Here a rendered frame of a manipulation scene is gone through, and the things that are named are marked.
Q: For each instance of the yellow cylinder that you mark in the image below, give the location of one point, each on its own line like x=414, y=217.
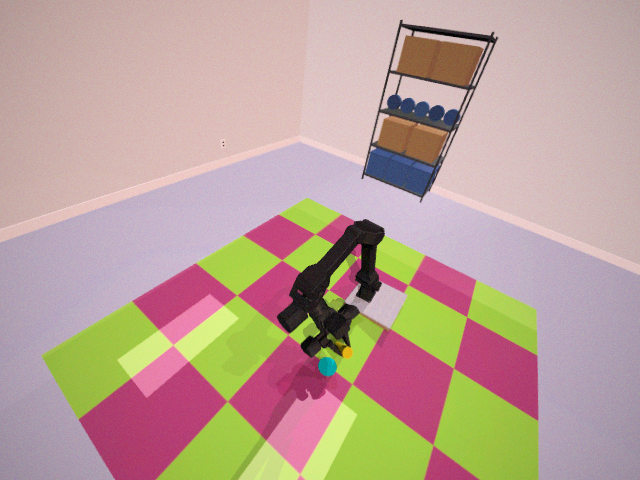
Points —
x=345, y=350

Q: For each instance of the cyan circle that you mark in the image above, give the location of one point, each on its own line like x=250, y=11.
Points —
x=327, y=366

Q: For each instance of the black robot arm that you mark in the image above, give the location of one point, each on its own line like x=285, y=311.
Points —
x=315, y=279

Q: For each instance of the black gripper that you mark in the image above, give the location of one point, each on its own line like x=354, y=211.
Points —
x=311, y=346

